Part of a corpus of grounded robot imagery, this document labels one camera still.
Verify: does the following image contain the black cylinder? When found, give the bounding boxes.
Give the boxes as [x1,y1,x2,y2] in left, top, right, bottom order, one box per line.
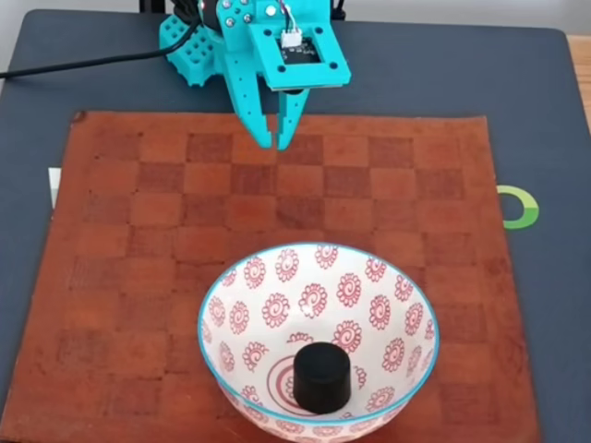
[293,341,353,414]

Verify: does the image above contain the white bowl with red flowers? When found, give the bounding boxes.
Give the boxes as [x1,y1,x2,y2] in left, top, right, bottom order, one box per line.
[197,243,442,443]

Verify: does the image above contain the dark grey desk mat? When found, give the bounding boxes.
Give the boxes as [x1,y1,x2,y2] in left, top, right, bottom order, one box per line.
[0,8,591,443]

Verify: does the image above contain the white card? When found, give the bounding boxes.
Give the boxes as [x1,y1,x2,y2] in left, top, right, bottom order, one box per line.
[48,168,64,210]

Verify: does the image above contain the brown leather chessboard mat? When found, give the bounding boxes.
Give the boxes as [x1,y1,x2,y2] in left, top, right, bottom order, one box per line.
[0,109,544,443]

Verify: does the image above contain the thin camera wire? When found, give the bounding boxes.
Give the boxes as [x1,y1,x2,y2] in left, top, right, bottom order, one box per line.
[275,0,305,48]

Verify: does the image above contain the teal square camera box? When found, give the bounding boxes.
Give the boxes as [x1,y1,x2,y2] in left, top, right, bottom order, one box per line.
[248,22,354,97]

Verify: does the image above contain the thick black cable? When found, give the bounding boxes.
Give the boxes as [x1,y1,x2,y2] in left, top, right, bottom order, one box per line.
[0,20,198,79]

